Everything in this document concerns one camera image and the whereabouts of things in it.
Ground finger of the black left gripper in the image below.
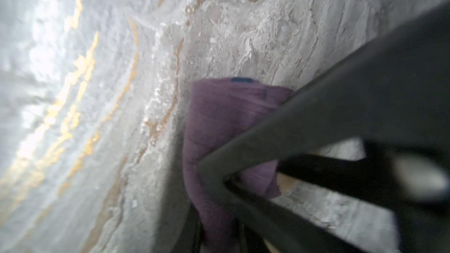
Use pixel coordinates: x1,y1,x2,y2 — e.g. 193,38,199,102
198,3,450,253

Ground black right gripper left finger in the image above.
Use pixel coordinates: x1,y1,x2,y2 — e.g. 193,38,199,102
171,205,203,253

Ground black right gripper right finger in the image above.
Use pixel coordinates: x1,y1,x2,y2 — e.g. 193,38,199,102
239,222,270,253

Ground purple striped sock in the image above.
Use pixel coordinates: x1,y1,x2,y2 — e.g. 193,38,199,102
182,77,294,253

